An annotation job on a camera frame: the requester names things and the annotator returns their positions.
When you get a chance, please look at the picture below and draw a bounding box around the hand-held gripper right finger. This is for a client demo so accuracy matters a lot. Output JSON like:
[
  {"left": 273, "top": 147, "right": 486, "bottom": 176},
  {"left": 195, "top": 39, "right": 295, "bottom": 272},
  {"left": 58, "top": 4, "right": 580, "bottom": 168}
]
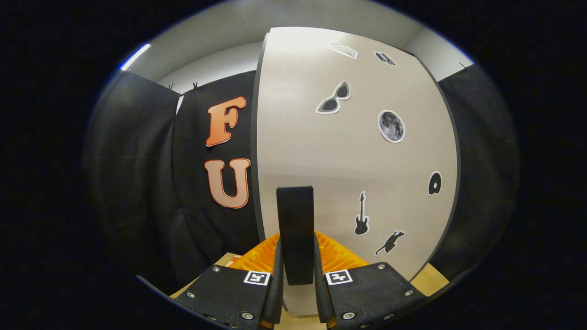
[{"left": 313, "top": 231, "right": 428, "bottom": 330}]

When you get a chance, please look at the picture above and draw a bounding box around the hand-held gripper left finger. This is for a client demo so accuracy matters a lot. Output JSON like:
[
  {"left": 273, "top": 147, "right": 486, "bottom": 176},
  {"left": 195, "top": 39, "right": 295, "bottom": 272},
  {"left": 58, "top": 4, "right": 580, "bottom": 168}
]
[{"left": 176, "top": 234, "right": 285, "bottom": 330}]

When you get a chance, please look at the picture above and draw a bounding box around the black door handle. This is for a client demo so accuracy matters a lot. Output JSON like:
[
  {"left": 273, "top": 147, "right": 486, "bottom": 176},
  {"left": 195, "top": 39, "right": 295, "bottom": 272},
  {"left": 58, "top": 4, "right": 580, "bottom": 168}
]
[{"left": 276, "top": 186, "right": 315, "bottom": 286}]

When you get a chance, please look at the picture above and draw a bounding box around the grey shoe cabinet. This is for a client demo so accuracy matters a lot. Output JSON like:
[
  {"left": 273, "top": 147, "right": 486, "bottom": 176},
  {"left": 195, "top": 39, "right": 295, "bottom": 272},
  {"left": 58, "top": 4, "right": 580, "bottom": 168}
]
[{"left": 250, "top": 27, "right": 463, "bottom": 317}]

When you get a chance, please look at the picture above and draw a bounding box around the beige orange cover book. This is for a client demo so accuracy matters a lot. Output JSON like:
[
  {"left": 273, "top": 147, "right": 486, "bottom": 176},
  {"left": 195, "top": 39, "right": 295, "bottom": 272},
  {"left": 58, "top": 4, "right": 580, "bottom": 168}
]
[{"left": 213, "top": 252, "right": 242, "bottom": 267}]

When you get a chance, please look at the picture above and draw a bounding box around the black backdrop cloth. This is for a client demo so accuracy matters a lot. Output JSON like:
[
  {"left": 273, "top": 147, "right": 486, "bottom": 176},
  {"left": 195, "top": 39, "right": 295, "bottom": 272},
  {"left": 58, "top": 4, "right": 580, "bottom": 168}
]
[{"left": 83, "top": 62, "right": 521, "bottom": 294}]

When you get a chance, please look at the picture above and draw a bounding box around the long ceiling light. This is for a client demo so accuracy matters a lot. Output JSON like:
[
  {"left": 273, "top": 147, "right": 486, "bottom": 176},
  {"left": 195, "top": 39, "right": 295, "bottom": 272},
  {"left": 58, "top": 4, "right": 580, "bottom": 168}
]
[{"left": 120, "top": 44, "right": 151, "bottom": 72}]

